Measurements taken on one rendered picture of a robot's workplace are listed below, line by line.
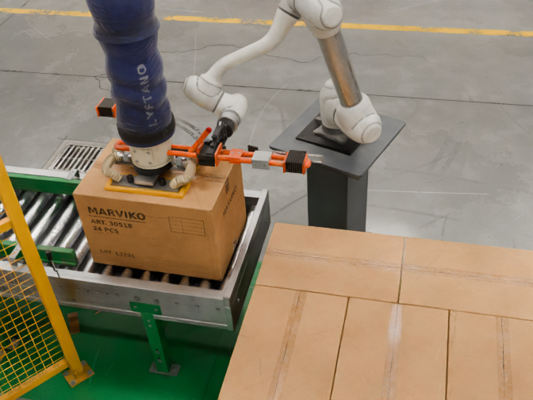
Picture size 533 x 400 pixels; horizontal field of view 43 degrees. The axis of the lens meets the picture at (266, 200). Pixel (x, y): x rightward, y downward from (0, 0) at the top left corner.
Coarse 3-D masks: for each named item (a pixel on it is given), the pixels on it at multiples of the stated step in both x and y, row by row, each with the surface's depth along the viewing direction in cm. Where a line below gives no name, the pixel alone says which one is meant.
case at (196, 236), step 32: (96, 160) 292; (96, 192) 275; (192, 192) 271; (224, 192) 276; (96, 224) 284; (128, 224) 279; (160, 224) 274; (192, 224) 270; (224, 224) 282; (96, 256) 298; (128, 256) 292; (160, 256) 287; (192, 256) 282; (224, 256) 287
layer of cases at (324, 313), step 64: (320, 256) 296; (384, 256) 294; (448, 256) 292; (512, 256) 289; (256, 320) 271; (320, 320) 269; (384, 320) 267; (448, 320) 270; (512, 320) 263; (256, 384) 248; (320, 384) 246; (384, 384) 245; (448, 384) 243; (512, 384) 241
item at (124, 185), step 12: (108, 180) 278; (120, 180) 276; (132, 180) 275; (156, 180) 275; (168, 180) 274; (132, 192) 273; (144, 192) 271; (156, 192) 270; (168, 192) 269; (180, 192) 269
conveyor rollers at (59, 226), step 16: (16, 192) 346; (32, 192) 344; (0, 208) 335; (32, 208) 333; (48, 208) 333; (48, 224) 328; (64, 224) 325; (80, 224) 323; (16, 240) 318; (48, 240) 314; (64, 240) 314; (240, 240) 306; (0, 256) 309; (80, 256) 306; (112, 272) 298; (128, 272) 296; (144, 272) 295; (208, 288) 287; (224, 288) 285
